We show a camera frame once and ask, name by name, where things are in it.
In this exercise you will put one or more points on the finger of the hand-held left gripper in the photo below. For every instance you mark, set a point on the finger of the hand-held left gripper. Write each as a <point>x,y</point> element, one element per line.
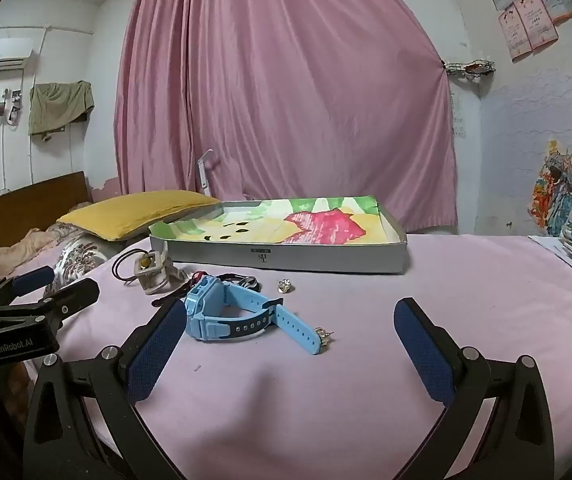
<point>66,305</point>
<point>31,280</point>

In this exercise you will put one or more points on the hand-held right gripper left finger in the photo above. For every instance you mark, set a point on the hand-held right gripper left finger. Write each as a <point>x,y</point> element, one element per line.
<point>158,350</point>

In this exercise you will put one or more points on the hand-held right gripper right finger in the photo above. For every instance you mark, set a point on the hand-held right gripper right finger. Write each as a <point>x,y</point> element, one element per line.
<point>426,355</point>

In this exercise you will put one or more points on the beige watch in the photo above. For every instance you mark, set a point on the beige watch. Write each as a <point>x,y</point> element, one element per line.
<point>151,266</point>

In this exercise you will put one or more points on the grey box with colourful lining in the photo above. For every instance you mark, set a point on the grey box with colourful lining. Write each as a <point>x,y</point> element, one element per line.
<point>276,255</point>

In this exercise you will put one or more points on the beige floral quilt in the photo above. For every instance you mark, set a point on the beige floral quilt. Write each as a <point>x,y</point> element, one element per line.
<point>26,246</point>

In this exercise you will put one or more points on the floral pillow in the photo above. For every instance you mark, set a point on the floral pillow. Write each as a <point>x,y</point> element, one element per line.
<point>81,255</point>

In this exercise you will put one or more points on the wooden headboard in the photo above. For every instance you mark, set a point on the wooden headboard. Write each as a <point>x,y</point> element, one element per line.
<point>26,205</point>

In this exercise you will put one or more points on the yellow pillow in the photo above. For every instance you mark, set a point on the yellow pillow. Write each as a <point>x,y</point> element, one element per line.
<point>131,212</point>

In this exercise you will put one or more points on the pink bed sheet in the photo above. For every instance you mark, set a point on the pink bed sheet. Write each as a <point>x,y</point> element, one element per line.
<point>316,410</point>

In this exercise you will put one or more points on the white papers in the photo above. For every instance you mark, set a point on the white papers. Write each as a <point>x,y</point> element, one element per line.
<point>546,243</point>

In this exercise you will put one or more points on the hanging green cloth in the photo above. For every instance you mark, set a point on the hanging green cloth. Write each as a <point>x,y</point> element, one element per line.
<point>58,105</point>

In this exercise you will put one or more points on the colourful hanging bag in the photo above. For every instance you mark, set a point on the colourful hanging bag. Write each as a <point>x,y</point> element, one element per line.
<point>556,190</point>

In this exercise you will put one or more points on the pink curtain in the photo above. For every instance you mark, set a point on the pink curtain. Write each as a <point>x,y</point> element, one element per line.
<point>291,85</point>

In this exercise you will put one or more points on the wall photos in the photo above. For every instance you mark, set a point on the wall photos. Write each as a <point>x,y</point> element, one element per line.
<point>10,105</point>

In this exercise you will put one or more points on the white window bracket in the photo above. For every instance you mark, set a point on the white window bracket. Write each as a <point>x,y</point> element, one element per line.
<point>203,170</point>

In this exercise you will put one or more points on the white wall calendar sheet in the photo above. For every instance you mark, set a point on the white wall calendar sheet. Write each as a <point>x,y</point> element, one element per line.
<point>459,115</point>

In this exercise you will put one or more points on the group of wall certificates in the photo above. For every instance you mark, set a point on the group of wall certificates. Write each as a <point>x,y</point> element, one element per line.
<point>526,15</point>

